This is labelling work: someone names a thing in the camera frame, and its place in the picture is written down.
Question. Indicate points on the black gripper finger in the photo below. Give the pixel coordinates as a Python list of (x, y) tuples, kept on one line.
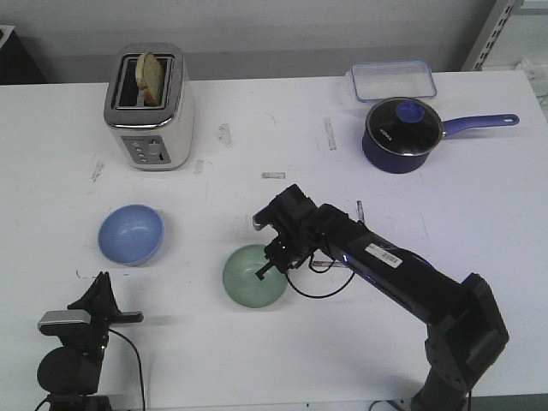
[(110, 299), (260, 273), (93, 297)]

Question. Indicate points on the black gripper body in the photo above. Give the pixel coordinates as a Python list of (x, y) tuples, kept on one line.
[(104, 320), (300, 229)]

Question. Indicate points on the green bowl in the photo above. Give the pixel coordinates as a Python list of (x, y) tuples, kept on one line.
[(242, 284)]

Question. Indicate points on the blue bowl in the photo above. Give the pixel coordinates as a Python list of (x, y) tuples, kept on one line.
[(131, 235)]

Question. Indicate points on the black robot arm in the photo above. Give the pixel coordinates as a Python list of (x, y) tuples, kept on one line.
[(465, 329), (70, 373)]

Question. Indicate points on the glass pot lid blue knob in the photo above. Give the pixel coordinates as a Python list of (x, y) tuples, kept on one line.
[(404, 126)]

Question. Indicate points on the clear plastic food container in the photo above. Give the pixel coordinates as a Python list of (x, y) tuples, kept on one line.
[(382, 80)]

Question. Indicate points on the white chrome toaster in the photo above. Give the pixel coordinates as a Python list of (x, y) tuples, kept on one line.
[(151, 137)]

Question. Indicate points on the slice of toast bread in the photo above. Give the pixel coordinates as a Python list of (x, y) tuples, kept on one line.
[(149, 78)]

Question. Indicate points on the dark object at left edge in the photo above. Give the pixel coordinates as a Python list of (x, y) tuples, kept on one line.
[(17, 65)]

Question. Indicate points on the grey metal shelf upright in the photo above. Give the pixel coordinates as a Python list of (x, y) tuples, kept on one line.
[(488, 34)]

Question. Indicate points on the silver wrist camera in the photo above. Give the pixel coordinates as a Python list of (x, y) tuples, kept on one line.
[(64, 323), (264, 218)]

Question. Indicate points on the blue saucepan with handle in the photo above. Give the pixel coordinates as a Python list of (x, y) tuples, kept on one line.
[(396, 164)]

